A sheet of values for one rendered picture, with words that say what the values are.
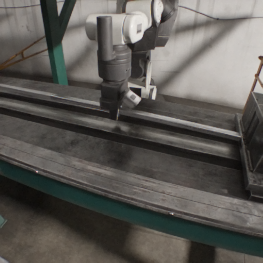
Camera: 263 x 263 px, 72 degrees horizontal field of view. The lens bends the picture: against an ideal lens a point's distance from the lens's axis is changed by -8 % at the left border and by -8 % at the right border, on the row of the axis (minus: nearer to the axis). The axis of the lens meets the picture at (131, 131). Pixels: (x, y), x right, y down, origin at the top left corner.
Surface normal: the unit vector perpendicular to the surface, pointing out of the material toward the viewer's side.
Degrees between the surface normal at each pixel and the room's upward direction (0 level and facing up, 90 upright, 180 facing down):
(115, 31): 90
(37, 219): 0
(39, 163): 0
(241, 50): 90
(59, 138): 0
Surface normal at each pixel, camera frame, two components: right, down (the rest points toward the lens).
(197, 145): 0.02, -0.80
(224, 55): -0.32, 0.56
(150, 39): 0.30, 0.72
